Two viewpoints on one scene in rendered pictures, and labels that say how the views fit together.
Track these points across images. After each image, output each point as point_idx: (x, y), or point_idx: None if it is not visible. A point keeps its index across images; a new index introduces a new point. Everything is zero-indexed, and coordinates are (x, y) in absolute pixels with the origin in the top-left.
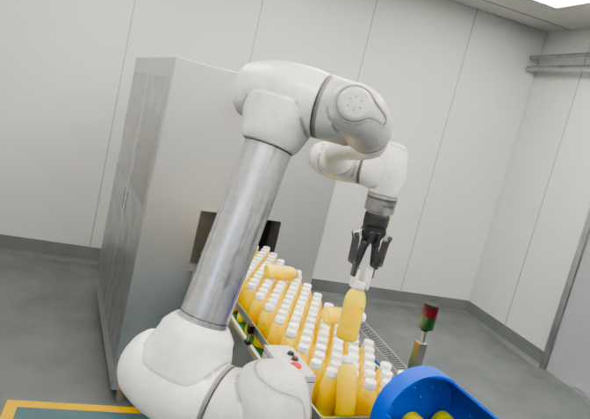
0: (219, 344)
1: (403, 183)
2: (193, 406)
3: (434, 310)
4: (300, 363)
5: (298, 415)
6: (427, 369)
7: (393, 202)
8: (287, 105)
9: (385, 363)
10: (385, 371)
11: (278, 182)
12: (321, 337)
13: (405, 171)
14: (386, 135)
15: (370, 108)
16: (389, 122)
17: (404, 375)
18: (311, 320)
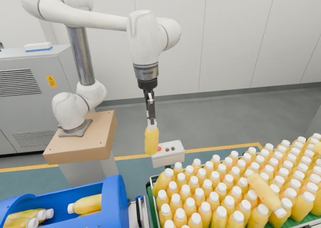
0: (77, 86)
1: (132, 50)
2: None
3: None
4: (164, 152)
5: (51, 105)
6: (111, 189)
7: (134, 67)
8: None
9: (197, 217)
10: (182, 211)
11: (69, 38)
12: (217, 174)
13: (129, 38)
14: (30, 11)
15: (19, 0)
16: (25, 4)
17: (113, 177)
18: (247, 171)
